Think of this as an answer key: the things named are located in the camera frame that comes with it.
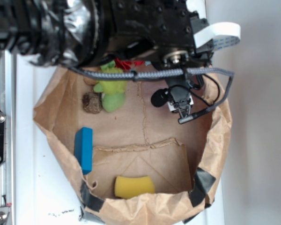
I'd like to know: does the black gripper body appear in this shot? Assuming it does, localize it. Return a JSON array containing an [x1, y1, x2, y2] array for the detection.
[[100, 0, 215, 68]]

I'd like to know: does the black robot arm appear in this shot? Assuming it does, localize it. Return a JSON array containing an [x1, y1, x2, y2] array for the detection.
[[0, 0, 214, 68]]

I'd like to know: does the red crumpled cloth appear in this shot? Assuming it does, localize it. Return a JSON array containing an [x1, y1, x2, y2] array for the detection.
[[114, 58, 145, 71]]

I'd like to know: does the small black microphone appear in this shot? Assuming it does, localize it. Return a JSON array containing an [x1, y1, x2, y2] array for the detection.
[[151, 89, 168, 107]]

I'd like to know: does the green plush toy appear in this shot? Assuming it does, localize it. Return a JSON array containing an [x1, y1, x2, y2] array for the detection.
[[93, 61, 128, 113]]

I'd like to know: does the brown lumpy rock toy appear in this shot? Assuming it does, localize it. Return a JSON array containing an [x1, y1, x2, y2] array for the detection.
[[82, 92, 103, 114]]

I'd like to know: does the brown paper bag tray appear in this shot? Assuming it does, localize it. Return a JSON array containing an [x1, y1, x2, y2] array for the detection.
[[34, 68, 232, 225]]

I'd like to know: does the blue rectangular block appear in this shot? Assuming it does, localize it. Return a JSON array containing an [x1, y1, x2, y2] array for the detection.
[[74, 127, 93, 175]]

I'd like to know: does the yellow sponge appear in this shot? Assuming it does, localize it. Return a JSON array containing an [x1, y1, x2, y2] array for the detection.
[[114, 176, 155, 199]]

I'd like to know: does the white flat ribbon cable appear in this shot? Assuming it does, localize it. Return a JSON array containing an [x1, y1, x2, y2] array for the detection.
[[193, 22, 241, 50]]

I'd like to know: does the grey braided cable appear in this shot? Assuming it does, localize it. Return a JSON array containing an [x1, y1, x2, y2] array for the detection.
[[70, 66, 235, 125]]

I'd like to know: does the aluminium frame rail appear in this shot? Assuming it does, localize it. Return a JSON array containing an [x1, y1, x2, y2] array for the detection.
[[0, 52, 16, 225]]

